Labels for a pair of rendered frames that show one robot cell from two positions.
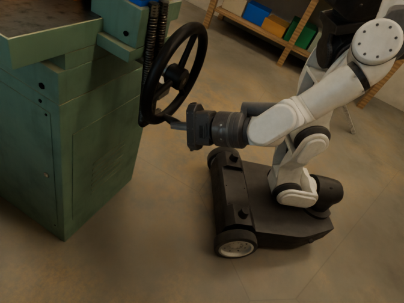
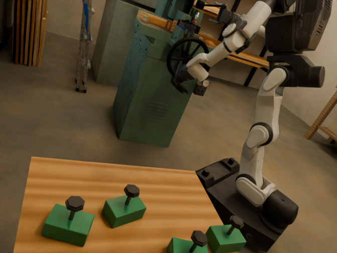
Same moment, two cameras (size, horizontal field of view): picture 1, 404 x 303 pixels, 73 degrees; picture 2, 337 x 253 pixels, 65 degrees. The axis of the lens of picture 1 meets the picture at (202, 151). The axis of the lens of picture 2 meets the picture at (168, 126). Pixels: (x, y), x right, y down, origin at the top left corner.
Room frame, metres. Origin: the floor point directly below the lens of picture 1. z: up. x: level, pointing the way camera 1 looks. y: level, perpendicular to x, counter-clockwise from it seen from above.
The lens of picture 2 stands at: (-0.35, -1.27, 1.17)
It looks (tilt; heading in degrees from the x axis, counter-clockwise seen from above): 26 degrees down; 53
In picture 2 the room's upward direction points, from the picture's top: 23 degrees clockwise
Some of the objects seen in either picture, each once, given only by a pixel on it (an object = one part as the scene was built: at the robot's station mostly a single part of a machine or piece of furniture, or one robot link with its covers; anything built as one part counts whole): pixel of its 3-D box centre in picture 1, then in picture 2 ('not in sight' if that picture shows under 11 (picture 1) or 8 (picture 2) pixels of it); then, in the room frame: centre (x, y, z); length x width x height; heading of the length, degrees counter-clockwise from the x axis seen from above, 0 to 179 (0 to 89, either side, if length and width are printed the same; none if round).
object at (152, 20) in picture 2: not in sight; (185, 31); (0.76, 0.47, 0.92); 0.62 x 0.02 x 0.04; 170
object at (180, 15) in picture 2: not in sight; (182, 19); (0.71, 0.50, 0.99); 0.14 x 0.07 x 0.09; 80
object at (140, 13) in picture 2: not in sight; (176, 27); (0.69, 0.50, 0.92); 0.60 x 0.02 x 0.05; 170
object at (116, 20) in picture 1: (133, 12); (184, 36); (0.66, 0.29, 0.91); 0.15 x 0.14 x 0.09; 170
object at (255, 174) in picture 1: (278, 193); (244, 193); (1.06, -0.46, 0.19); 0.64 x 0.52 x 0.33; 110
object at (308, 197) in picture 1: (291, 185); (255, 186); (1.07, -0.49, 0.28); 0.21 x 0.20 x 0.13; 110
